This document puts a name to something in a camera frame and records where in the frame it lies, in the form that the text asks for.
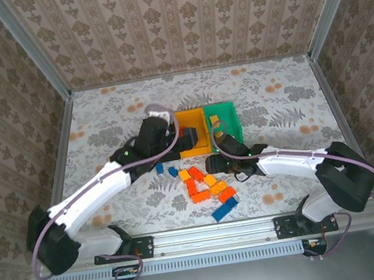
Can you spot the yellow lego brick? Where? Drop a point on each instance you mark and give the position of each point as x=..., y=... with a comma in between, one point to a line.
x=219, y=134
x=219, y=187
x=214, y=119
x=210, y=180
x=184, y=174

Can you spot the light orange lego brick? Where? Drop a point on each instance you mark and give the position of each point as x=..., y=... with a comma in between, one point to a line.
x=201, y=197

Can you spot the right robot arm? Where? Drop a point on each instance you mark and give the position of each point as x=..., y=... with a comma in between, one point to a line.
x=291, y=166

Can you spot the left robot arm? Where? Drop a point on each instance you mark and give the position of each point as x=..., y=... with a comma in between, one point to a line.
x=90, y=195

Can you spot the orange plastic bin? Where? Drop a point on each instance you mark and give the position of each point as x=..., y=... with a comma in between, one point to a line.
x=191, y=118

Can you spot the black plastic bin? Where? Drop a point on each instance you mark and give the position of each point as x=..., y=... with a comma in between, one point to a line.
x=172, y=156

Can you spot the green plastic bin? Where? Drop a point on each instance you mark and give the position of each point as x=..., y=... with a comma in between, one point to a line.
x=229, y=120

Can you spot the floral patterned table cover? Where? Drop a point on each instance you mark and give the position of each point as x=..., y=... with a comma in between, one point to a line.
x=116, y=104

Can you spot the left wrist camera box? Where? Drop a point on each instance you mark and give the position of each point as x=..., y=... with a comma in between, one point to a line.
x=161, y=115

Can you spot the thin aluminium wall rail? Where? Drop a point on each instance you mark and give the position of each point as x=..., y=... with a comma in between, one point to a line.
x=191, y=72

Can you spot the wide aluminium mounting rail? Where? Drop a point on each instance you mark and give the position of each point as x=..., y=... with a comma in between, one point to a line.
x=214, y=237

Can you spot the aluminium frame side rail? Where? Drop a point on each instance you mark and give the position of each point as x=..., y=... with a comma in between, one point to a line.
x=63, y=129
x=328, y=92

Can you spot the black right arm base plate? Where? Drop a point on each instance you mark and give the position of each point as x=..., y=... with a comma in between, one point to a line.
x=284, y=227

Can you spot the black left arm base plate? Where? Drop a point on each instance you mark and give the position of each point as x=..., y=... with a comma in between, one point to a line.
x=144, y=247

